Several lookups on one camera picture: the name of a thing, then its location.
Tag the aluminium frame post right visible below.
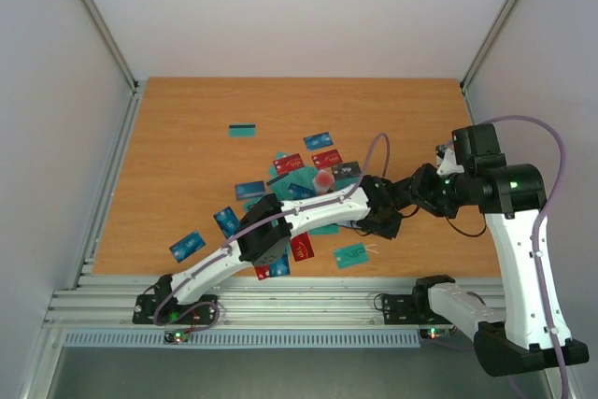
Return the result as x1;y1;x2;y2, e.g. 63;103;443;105
460;0;520;91

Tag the blue vip card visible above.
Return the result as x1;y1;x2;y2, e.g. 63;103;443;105
304;132;334;151
169;231;206;263

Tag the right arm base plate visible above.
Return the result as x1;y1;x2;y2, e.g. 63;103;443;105
381;294;435;325

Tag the red card centre front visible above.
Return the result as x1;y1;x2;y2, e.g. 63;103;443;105
290;233;315;262

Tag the blue VIP card far left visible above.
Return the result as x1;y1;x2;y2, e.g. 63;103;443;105
169;231;206;263

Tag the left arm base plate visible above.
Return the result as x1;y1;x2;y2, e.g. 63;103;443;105
132;293;218;326

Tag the white red circle card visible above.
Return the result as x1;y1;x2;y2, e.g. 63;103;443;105
312;170;335;194

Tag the aluminium frame post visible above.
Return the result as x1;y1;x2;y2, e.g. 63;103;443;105
80;0;139;93
460;0;520;91

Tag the aluminium frame post left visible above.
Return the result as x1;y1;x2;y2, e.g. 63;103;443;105
80;0;139;93

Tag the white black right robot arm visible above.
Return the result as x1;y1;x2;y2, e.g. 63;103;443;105
393;123;590;377

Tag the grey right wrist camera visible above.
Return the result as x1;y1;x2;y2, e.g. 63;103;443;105
435;144;464;178

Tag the blue VIP card back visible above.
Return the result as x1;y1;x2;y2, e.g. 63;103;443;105
304;132;334;151

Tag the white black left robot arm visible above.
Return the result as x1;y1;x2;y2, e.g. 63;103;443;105
147;176;406;326

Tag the teal VIP card front right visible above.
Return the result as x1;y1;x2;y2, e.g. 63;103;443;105
333;243;372;269

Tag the teal card with magnetic stripe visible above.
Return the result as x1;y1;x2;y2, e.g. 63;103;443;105
229;123;256;138

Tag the grey slotted cable duct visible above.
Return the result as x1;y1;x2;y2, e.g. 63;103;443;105
64;329;420;349

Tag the blue card left middle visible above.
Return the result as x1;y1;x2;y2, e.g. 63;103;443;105
214;207;240;238

